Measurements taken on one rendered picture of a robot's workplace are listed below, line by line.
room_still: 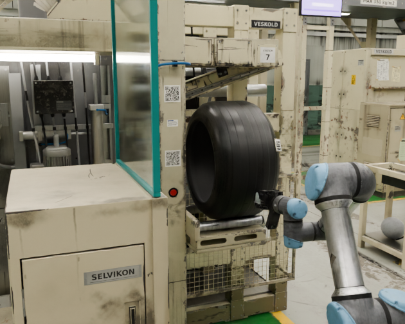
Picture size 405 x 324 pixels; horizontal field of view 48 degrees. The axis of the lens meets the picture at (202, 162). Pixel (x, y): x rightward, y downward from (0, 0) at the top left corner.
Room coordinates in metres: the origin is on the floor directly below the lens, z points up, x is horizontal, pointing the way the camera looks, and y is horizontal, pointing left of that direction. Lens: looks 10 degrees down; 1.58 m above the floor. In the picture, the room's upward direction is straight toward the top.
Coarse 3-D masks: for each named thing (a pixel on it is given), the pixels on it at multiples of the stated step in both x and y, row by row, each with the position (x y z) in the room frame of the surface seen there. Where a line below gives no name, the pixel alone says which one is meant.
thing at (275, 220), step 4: (272, 212) 1.81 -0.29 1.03; (268, 216) 1.84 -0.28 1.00; (272, 216) 1.82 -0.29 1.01; (276, 216) 1.83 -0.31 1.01; (268, 220) 1.84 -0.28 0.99; (272, 220) 1.83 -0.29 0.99; (276, 220) 1.84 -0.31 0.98; (268, 224) 1.84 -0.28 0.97; (272, 224) 1.84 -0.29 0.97; (276, 224) 1.85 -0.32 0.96; (268, 228) 1.84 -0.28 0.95; (272, 228) 1.85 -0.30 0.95
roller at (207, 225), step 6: (252, 216) 2.11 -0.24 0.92; (258, 216) 2.11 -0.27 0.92; (204, 222) 2.01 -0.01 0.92; (210, 222) 2.02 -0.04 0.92; (216, 222) 2.03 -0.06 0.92; (222, 222) 2.03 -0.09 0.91; (228, 222) 2.04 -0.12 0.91; (234, 222) 2.05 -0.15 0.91; (240, 222) 2.06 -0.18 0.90; (246, 222) 2.07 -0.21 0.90; (252, 222) 2.09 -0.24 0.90; (258, 222) 2.10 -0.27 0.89; (204, 228) 2.00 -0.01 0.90; (210, 228) 2.01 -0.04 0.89; (216, 228) 2.02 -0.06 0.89; (222, 228) 2.04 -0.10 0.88
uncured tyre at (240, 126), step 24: (192, 120) 2.25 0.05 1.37; (216, 120) 2.02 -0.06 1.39; (240, 120) 2.02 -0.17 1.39; (264, 120) 2.06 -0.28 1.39; (192, 144) 2.42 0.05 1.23; (216, 144) 1.97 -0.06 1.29; (240, 144) 1.95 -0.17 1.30; (264, 144) 1.99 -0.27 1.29; (192, 168) 2.41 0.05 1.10; (216, 168) 1.96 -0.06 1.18; (240, 168) 1.92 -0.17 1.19; (264, 168) 1.96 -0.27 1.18; (192, 192) 2.25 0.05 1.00; (216, 192) 1.97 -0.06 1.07; (240, 192) 1.94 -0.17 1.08; (216, 216) 2.05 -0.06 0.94; (240, 216) 2.08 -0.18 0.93
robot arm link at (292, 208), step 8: (280, 200) 1.74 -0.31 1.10; (288, 200) 1.70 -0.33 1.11; (296, 200) 1.67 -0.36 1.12; (280, 208) 1.72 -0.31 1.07; (288, 208) 1.67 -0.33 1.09; (296, 208) 1.65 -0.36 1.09; (304, 208) 1.66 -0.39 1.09; (288, 216) 1.68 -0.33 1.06; (296, 216) 1.65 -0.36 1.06; (304, 216) 1.66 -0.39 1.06
